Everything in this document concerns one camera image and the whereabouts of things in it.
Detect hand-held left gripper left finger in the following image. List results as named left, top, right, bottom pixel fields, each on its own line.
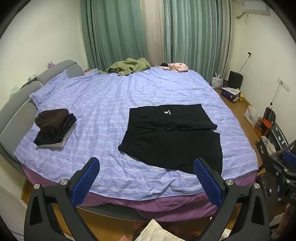
left=24, top=157, right=101, bottom=241

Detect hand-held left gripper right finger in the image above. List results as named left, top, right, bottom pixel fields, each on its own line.
left=193, top=158, right=271, bottom=241

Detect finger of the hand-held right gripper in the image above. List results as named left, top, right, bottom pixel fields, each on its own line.
left=276, top=143, right=296, bottom=165
left=255, top=140, right=277, bottom=161

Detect black pants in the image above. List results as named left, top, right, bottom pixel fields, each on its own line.
left=118, top=104, right=223, bottom=175

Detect black and orange backpack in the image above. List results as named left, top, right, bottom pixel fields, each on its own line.
left=261, top=107, right=277, bottom=130

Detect white plastic bag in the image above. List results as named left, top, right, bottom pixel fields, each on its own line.
left=245, top=105, right=260, bottom=127

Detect grey folded garment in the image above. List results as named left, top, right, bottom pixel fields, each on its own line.
left=37, top=123, right=77, bottom=149

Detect dark folded garments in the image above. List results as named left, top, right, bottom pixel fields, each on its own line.
left=33, top=113, right=77, bottom=146

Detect purple bed skirt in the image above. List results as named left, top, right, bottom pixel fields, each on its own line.
left=20, top=162, right=258, bottom=221

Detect blue printed cardboard box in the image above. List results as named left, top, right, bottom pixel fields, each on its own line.
left=221, top=87, right=241, bottom=103

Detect person's white quilted jacket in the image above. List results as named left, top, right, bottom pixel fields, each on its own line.
left=135, top=218, right=186, bottom=241

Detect brown folded garment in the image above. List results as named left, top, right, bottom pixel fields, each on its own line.
left=35, top=108, right=70, bottom=130

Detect bed with purple sheet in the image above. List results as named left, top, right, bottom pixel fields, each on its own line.
left=13, top=67, right=259, bottom=200

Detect white paper bag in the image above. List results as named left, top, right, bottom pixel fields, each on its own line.
left=211, top=71, right=224, bottom=89

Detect purple striped pillow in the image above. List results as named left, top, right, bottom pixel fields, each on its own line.
left=29, top=71, right=70, bottom=109

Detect grey padded headboard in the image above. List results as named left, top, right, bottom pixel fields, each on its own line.
left=0, top=60, right=85, bottom=163

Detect pink patterned cloth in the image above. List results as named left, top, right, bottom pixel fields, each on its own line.
left=157, top=62, right=189, bottom=73

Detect green crumpled cloth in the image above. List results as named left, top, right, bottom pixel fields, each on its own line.
left=99, top=58, right=151, bottom=76

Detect green curtain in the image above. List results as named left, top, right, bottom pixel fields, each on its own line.
left=163, top=0, right=232, bottom=82
left=80, top=0, right=148, bottom=75

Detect white air conditioner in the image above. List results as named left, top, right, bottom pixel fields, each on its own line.
left=240, top=0, right=271, bottom=17

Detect white sheer curtain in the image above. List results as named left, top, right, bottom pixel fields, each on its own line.
left=139, top=0, right=167, bottom=68

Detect white wall power strip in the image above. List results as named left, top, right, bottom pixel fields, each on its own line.
left=277, top=78, right=291, bottom=91

